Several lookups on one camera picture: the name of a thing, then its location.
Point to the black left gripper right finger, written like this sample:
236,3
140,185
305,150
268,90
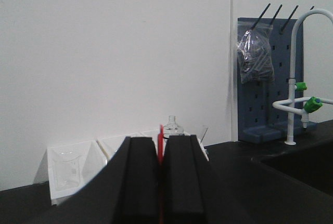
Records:
193,192

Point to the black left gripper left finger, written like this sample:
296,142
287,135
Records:
124,191

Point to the red plastic spoon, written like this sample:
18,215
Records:
160,160

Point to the middle white storage bin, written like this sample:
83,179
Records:
109,146

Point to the white storage bin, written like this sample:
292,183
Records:
154,134
91,163
109,146

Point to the right white storage bin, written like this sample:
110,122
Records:
154,134

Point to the left white storage bin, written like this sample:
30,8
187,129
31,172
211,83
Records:
91,163

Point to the left glass beaker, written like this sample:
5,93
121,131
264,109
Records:
66,169

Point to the round glass flask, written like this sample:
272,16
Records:
172,128

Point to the black lab sink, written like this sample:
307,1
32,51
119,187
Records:
311,166

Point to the clear bag of pegs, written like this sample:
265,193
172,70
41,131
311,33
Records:
254,53

